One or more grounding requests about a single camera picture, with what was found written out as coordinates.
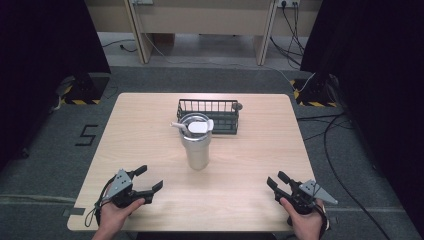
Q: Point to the black stand base striped tape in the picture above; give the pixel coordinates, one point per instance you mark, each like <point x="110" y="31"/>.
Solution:
<point x="85" y="88"/>
<point x="315" y="93"/>

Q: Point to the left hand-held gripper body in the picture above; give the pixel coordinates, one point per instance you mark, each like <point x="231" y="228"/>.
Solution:
<point x="120" y="186"/>

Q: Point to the light wooden desk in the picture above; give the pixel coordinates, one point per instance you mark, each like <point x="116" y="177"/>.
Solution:
<point x="206" y="16"/>

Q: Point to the white power strip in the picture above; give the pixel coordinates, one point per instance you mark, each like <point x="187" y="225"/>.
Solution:
<point x="142" y="1"/>

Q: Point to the person's left hand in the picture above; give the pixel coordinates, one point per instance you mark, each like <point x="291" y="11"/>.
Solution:
<point x="113" y="216"/>

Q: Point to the steel tumbler with white lid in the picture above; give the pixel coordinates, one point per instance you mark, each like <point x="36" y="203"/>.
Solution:
<point x="197" y="150"/>

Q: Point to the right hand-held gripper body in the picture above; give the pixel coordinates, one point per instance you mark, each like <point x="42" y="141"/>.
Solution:
<point x="305" y="196"/>

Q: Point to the person's right hand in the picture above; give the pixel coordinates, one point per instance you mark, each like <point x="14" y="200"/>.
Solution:
<point x="308" y="225"/>

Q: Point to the white wall socket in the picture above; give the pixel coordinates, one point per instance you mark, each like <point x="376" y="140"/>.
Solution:
<point x="288" y="3"/>

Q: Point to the black curtain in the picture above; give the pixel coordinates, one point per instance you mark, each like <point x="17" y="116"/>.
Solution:
<point x="43" y="66"/>
<point x="376" y="83"/>

